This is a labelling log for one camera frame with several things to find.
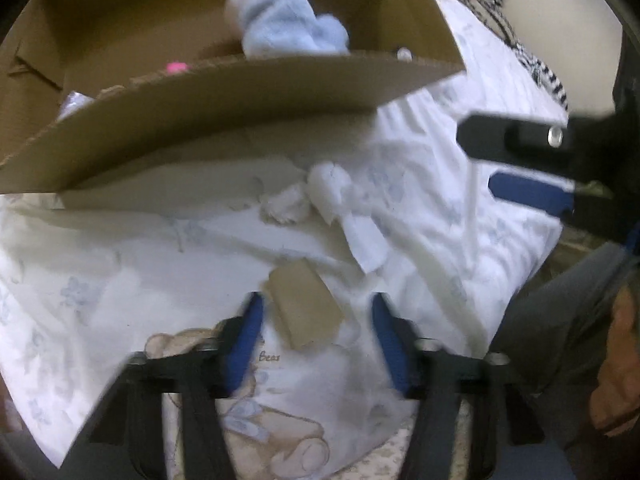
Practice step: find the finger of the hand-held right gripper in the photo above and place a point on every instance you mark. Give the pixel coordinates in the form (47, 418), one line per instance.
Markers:
(500, 137)
(530, 192)

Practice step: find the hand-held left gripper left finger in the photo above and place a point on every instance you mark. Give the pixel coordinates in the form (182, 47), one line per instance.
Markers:
(245, 345)

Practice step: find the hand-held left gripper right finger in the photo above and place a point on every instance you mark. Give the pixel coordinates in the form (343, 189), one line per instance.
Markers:
(392, 345)

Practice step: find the brown paper card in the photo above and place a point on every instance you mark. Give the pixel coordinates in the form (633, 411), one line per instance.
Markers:
(305, 305)

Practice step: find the small white fluffy piece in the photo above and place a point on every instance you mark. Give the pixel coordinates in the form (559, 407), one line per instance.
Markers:
(282, 207)

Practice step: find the light blue fluffy scrunchie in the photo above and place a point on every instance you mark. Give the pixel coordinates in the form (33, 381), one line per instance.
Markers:
(285, 25)

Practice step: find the brown cardboard box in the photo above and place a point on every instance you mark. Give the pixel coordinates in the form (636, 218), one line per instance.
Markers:
(250, 100)

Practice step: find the pink soft toy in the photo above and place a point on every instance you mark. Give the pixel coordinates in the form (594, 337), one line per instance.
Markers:
(176, 67)

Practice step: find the clear plastic bag with labels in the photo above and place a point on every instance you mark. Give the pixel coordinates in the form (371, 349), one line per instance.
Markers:
(75, 105)

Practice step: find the person's right forearm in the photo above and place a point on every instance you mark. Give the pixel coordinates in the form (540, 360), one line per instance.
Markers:
(617, 370)

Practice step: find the black white striped cloth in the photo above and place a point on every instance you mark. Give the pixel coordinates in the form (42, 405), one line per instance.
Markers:
(545, 80)

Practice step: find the beige patterned bed sheet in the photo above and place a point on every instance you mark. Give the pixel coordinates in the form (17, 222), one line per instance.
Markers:
(385, 447)

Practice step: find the white paper tag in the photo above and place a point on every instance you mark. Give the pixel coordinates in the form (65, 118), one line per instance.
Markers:
(365, 245)

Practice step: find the patterned knit blanket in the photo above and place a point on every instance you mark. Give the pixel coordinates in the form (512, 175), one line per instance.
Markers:
(495, 20)

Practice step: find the person's grey pants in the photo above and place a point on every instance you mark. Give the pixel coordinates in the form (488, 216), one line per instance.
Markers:
(550, 320)

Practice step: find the white teddy print quilt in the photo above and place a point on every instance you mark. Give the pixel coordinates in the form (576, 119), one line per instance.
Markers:
(125, 270)

